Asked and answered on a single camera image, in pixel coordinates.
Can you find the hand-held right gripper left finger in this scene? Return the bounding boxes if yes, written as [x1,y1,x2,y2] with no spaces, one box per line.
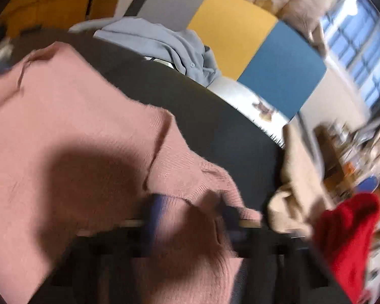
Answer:
[47,193,167,304]

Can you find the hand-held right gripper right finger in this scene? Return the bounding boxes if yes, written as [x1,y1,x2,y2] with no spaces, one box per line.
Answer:
[220,204,352,304]

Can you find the pink knit sweater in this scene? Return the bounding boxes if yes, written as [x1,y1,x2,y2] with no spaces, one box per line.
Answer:
[0,42,263,304]

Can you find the beige garment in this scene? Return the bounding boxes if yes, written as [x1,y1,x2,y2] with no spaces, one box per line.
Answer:
[268,123,336,238]

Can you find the red garment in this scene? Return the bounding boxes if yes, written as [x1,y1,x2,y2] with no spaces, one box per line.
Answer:
[312,192,380,304]

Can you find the dark grey bed cover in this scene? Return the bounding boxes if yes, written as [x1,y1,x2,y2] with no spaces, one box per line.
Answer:
[6,28,287,229]

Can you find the wooden shelf with clutter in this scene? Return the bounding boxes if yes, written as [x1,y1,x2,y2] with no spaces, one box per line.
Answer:
[313,119,380,197]

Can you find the white printed pillow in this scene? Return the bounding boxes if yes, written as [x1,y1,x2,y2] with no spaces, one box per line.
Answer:
[207,77,293,130]

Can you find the blue fan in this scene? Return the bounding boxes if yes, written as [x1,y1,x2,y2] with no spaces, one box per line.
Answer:
[356,176,378,194]

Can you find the grey hoodie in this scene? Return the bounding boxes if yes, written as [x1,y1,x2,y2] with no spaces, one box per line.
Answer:
[93,17,222,87]

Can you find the grey yellow blue headboard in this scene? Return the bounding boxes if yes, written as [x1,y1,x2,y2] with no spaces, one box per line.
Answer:
[136,0,327,119]

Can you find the window with white frame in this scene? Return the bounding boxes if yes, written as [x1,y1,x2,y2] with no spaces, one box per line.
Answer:
[320,0,380,108]

